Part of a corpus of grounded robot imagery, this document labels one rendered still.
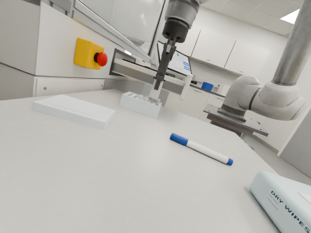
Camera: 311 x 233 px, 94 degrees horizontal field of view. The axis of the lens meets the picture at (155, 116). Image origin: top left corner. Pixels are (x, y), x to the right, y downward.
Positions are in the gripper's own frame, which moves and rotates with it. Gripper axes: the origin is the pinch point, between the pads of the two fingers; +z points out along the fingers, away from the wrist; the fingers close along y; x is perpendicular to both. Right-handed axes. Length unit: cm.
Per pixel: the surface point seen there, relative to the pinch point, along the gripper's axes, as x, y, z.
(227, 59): -128, 354, -92
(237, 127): -53, 39, 10
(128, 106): 6.2, -7.0, 6.8
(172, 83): -5.1, 12.0, -3.4
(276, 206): -20.9, -34.1, 5.4
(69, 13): 24.5, -12.5, -11.5
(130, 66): 14.4, 14.1, -4.1
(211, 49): -81, 353, -102
